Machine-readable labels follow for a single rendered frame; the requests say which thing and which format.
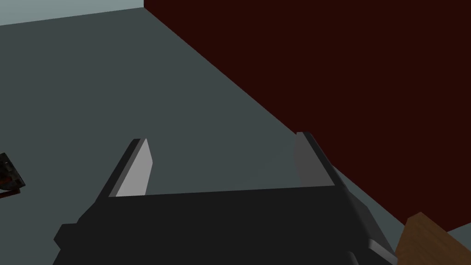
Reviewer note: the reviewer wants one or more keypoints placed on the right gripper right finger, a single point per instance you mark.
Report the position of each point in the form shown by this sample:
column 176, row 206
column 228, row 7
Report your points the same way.
column 312, row 165

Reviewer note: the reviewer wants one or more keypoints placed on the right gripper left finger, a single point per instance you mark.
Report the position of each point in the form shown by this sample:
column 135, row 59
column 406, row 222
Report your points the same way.
column 134, row 173

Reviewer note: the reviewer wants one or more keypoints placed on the brown wooden furniture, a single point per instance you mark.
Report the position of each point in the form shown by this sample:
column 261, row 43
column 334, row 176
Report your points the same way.
column 427, row 239

